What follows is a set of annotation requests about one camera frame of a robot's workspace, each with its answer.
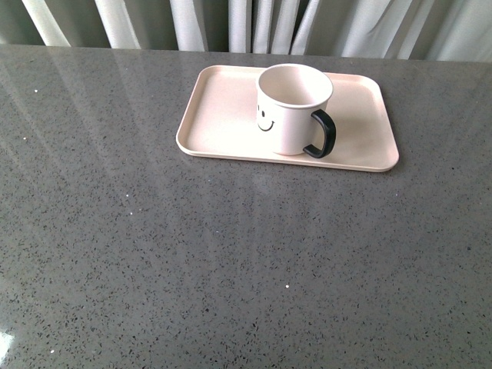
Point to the white smiley mug black handle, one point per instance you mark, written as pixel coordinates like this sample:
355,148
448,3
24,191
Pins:
291,102

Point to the beige rectangular plastic tray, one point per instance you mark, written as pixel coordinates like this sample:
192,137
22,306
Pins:
220,122

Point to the grey pleated curtain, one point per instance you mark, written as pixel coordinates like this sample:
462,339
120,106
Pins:
458,31

